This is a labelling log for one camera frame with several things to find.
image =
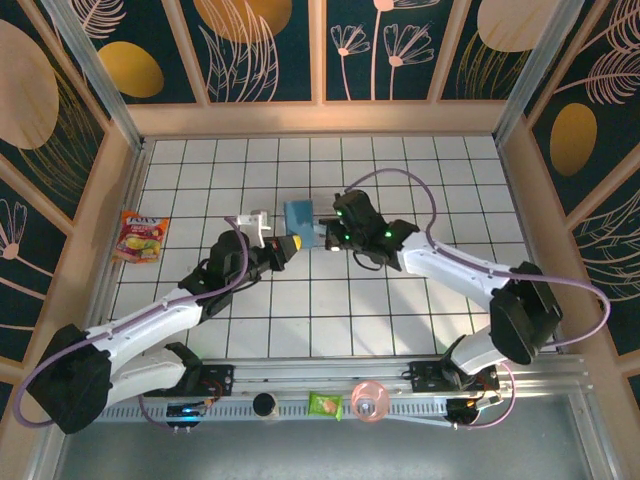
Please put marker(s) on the pink plastic cup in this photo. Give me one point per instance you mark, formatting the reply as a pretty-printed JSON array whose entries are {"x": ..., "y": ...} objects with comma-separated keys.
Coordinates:
[{"x": 360, "y": 392}]

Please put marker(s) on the green snack packet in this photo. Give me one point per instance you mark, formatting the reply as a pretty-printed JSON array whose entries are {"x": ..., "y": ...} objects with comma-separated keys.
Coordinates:
[{"x": 325, "y": 405}]

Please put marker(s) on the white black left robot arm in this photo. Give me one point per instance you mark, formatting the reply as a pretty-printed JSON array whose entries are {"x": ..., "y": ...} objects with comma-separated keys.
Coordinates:
[{"x": 150, "y": 320}]

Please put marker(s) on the aluminium frame post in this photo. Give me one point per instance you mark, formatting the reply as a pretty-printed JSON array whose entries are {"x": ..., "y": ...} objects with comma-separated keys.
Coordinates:
[
  {"x": 95, "y": 75},
  {"x": 535, "y": 75}
]

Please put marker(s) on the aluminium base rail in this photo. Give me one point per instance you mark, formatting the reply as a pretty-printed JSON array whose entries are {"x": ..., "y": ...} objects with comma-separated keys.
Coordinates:
[{"x": 320, "y": 372}]

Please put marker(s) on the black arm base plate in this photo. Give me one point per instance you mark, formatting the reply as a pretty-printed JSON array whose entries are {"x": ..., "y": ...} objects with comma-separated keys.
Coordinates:
[
  {"x": 425, "y": 377},
  {"x": 220, "y": 380}
]

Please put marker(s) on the black round knob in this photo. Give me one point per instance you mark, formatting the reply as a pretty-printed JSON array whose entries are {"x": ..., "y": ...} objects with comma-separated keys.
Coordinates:
[{"x": 265, "y": 404}]

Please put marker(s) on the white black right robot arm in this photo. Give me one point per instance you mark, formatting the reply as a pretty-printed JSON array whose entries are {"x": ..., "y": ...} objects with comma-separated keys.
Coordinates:
[{"x": 450, "y": 265}]

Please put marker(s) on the aluminium table edge rail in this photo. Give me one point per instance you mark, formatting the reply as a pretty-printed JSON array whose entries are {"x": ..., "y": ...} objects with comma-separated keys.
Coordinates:
[
  {"x": 131, "y": 200},
  {"x": 519, "y": 200}
]

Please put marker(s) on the black electronics board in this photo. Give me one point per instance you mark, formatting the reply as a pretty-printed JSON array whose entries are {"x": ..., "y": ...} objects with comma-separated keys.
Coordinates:
[
  {"x": 462, "y": 412},
  {"x": 185, "y": 412}
]

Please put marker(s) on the orange fruit candy bag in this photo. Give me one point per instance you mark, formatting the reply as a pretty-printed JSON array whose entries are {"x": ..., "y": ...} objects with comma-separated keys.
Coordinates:
[{"x": 140, "y": 240}]

